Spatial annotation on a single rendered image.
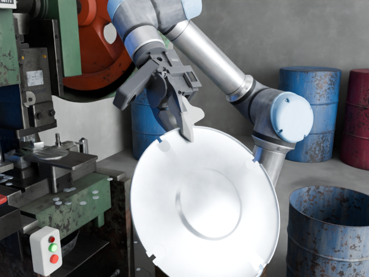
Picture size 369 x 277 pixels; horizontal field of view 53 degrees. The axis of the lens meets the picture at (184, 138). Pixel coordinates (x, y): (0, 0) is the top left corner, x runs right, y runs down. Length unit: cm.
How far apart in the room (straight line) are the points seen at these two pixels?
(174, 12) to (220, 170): 35
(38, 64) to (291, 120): 94
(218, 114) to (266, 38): 106
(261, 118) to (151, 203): 46
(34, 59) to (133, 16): 73
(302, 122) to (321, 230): 79
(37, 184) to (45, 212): 13
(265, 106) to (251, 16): 353
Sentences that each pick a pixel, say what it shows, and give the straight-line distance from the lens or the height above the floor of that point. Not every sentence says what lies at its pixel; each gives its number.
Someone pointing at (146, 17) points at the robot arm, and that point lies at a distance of 80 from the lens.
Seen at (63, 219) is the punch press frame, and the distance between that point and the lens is 145.
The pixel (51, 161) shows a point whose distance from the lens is 142.
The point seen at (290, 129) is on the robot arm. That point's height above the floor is 100.
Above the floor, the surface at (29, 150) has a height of 78.
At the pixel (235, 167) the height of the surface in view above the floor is 98.
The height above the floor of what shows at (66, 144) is 75.
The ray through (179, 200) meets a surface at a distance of 63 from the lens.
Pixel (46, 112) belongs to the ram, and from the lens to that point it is 148.
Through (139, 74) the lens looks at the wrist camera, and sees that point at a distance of 71.
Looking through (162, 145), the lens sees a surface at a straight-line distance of 66.
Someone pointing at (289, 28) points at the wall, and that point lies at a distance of 436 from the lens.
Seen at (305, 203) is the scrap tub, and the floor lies 39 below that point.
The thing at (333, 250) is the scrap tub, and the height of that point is 36.
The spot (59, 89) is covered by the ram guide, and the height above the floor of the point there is 102.
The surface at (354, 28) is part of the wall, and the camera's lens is 427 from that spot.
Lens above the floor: 122
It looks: 16 degrees down
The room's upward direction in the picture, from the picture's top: straight up
